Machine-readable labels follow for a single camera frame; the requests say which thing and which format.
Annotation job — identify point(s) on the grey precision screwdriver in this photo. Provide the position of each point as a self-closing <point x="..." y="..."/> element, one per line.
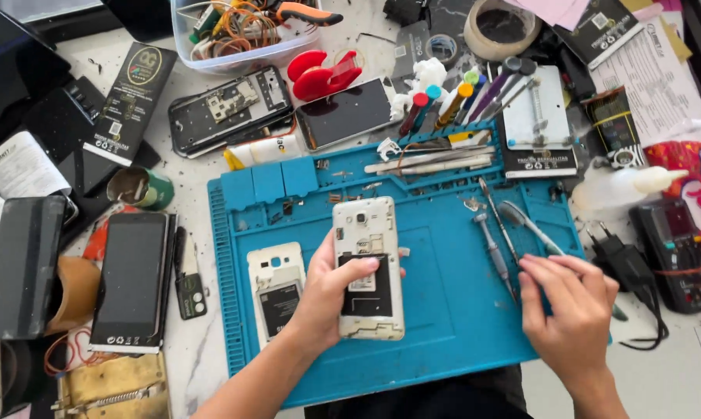
<point x="493" y="250"/>

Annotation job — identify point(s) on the thin metal tweezers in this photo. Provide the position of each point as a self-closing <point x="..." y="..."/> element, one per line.
<point x="499" y="218"/>

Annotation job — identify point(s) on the white phone back frame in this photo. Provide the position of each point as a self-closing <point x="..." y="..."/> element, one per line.
<point x="274" y="297"/>

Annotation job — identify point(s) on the silver circuit board holder plate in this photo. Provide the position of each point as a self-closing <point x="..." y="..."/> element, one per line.
<point x="551" y="122"/>

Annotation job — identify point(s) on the person's right hand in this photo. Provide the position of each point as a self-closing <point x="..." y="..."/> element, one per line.
<point x="577" y="320"/>

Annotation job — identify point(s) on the pink paper sheets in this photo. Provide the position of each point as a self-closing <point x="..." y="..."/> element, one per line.
<point x="551" y="9"/>

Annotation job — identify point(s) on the black multimeter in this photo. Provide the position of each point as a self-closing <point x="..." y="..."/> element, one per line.
<point x="670" y="256"/>

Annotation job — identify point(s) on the brass circuit board holder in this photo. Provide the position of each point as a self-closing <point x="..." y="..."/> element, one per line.
<point x="114" y="390"/>

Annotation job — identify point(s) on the blue silicone repair mat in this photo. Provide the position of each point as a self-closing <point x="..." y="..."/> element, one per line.
<point x="443" y="302"/>

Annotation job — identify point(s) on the long white spudger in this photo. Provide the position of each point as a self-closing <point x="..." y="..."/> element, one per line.
<point x="432" y="158"/>

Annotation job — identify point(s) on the red plastic tape dispenser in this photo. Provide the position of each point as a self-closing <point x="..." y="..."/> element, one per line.
<point x="321" y="78"/>

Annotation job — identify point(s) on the brown tape roll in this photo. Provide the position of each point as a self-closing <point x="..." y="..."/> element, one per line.
<point x="74" y="297"/>

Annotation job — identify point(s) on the red rubber bands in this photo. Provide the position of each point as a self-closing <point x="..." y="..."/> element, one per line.
<point x="65" y="355"/>

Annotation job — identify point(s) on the printed white paper sheet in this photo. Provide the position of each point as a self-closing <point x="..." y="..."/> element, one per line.
<point x="647" y="81"/>

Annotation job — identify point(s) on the white phone with back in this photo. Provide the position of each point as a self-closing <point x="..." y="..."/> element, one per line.
<point x="365" y="227"/>

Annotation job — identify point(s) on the small clear tape roll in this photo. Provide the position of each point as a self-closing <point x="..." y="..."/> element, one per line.
<point x="433" y="53"/>

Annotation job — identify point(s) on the black flat phone box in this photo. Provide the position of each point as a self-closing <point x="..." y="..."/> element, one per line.
<point x="65" y="128"/>

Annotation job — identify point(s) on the black leather wallet case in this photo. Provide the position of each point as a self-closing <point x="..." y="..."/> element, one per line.
<point x="21" y="267"/>

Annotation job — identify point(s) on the black packet with gold logo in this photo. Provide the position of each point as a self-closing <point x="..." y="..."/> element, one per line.
<point x="130" y="99"/>

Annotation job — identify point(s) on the white squeeze bottle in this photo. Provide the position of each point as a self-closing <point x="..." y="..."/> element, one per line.
<point x="612" y="189"/>

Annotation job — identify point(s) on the grey toothbrush with green end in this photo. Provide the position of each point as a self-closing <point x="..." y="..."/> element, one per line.
<point x="528" y="224"/>

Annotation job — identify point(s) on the white folded leaflet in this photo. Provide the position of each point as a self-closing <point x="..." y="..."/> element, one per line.
<point x="24" y="166"/>

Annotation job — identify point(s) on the black laptop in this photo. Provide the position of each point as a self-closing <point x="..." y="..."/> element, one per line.
<point x="13" y="64"/>

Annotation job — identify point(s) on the green tin can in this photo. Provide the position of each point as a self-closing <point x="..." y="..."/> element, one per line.
<point x="152" y="189"/>

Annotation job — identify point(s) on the row of colour-capped screwdrivers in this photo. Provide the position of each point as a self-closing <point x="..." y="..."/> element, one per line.
<point x="452" y="105"/>

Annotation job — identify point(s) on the beige masking tape roll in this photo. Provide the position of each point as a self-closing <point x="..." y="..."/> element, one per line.
<point x="472" y="41"/>

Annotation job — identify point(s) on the small white plastic clip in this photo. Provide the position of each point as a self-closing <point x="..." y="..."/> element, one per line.
<point x="388" y="148"/>

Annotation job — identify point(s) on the person's black trousers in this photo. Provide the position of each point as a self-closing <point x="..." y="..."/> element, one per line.
<point x="432" y="401"/>

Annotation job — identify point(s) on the white tube with yellow cap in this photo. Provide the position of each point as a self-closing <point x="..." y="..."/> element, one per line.
<point x="269" y="150"/>

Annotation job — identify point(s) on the black yellow striped small pack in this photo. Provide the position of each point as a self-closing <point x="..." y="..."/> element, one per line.
<point x="615" y="125"/>

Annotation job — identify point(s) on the person's left hand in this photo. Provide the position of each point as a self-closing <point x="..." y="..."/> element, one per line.
<point x="318" y="308"/>

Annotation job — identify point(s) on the black packet with white border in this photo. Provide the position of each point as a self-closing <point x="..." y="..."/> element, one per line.
<point x="603" y="29"/>

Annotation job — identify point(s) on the disassembled black phone frame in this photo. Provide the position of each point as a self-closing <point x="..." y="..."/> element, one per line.
<point x="228" y="110"/>

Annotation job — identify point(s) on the grey card packet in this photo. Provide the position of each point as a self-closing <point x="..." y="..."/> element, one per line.
<point x="411" y="49"/>

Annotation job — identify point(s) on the black smartphone with silver rim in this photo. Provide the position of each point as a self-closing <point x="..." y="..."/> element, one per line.
<point x="345" y="113"/>

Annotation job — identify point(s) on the black packet with white strip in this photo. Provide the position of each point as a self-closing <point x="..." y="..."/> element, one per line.
<point x="539" y="163"/>

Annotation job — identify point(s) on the small black card packet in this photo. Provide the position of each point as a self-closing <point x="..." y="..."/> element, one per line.
<point x="190" y="285"/>

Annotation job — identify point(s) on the black smartphone with white edge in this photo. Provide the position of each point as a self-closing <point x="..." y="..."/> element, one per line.
<point x="130" y="279"/>

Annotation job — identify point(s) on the long metal spudger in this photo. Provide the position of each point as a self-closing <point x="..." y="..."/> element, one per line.
<point x="443" y="167"/>

